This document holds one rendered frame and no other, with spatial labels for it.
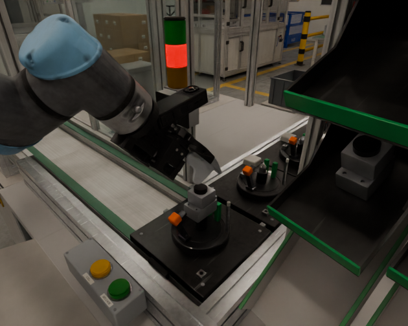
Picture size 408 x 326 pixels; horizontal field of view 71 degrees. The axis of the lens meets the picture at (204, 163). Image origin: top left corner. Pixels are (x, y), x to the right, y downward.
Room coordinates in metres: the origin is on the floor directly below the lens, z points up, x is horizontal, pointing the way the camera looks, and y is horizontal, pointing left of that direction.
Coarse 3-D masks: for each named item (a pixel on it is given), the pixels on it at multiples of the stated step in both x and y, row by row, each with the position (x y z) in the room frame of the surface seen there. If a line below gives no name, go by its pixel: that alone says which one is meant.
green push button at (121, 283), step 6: (114, 282) 0.36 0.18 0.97; (120, 282) 0.36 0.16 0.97; (126, 282) 0.36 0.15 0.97; (108, 288) 0.35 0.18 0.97; (114, 288) 0.35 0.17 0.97; (120, 288) 0.35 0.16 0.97; (126, 288) 0.35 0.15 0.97; (114, 294) 0.33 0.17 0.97; (120, 294) 0.33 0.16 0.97; (126, 294) 0.34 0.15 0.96
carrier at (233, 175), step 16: (256, 160) 0.80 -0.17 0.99; (288, 160) 0.67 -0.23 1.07; (224, 176) 0.74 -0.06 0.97; (240, 176) 0.70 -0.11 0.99; (256, 176) 0.68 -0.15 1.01; (272, 176) 0.70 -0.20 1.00; (288, 176) 0.74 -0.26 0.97; (224, 192) 0.66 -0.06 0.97; (240, 192) 0.65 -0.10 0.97; (256, 192) 0.63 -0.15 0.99; (272, 192) 0.63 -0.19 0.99; (240, 208) 0.59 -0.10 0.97; (256, 208) 0.59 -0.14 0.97; (272, 224) 0.52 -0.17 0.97
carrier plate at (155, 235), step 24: (168, 216) 0.56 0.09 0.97; (240, 216) 0.56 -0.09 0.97; (144, 240) 0.47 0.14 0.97; (168, 240) 0.47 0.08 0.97; (240, 240) 0.47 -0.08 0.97; (264, 240) 0.48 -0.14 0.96; (168, 264) 0.41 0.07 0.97; (192, 264) 0.41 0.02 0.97; (216, 264) 0.41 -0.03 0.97; (240, 264) 0.41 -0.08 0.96; (192, 288) 0.35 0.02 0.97; (216, 288) 0.36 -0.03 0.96
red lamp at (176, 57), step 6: (168, 48) 0.69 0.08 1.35; (174, 48) 0.69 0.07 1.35; (180, 48) 0.69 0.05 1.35; (186, 48) 0.71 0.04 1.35; (168, 54) 0.69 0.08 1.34; (174, 54) 0.69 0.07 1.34; (180, 54) 0.69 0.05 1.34; (186, 54) 0.71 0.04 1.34; (168, 60) 0.69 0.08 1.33; (174, 60) 0.69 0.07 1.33; (180, 60) 0.69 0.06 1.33; (186, 60) 0.71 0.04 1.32; (168, 66) 0.70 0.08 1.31; (174, 66) 0.69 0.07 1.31; (180, 66) 0.69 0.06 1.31
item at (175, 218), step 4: (180, 212) 0.46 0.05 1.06; (184, 212) 0.46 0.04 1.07; (172, 216) 0.44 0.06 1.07; (176, 216) 0.44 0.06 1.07; (180, 216) 0.45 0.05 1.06; (184, 216) 0.45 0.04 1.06; (172, 220) 0.43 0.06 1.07; (176, 220) 0.43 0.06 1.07; (180, 220) 0.44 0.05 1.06; (176, 224) 0.43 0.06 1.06; (180, 224) 0.44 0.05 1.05; (180, 228) 0.44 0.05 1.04; (184, 228) 0.45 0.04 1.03; (180, 232) 0.45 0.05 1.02; (184, 232) 0.45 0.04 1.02; (184, 236) 0.45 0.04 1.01
